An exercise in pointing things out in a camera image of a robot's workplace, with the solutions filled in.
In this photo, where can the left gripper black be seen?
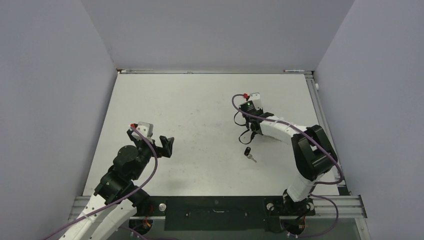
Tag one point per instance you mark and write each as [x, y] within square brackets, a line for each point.
[166, 144]

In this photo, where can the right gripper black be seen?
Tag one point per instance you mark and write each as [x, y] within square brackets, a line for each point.
[261, 111]

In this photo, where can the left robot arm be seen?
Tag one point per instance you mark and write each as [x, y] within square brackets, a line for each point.
[116, 198]

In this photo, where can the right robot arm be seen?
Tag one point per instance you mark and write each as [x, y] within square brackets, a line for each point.
[313, 153]

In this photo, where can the black-headed key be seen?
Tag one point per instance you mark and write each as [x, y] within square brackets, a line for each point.
[247, 153]

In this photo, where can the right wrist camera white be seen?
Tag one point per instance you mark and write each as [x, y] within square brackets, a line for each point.
[256, 100]

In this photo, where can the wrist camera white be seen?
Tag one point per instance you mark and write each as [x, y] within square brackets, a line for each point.
[146, 129]
[256, 100]

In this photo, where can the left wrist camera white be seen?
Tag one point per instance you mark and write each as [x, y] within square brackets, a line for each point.
[146, 129]

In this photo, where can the aluminium frame rail right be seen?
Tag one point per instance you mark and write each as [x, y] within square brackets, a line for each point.
[313, 88]

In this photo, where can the aluminium frame rail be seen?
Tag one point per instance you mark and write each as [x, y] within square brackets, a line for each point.
[215, 71]
[313, 88]

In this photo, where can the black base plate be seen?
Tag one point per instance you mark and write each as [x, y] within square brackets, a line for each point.
[223, 213]

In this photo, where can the aluminium frame rail back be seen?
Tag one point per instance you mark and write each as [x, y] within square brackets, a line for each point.
[215, 71]

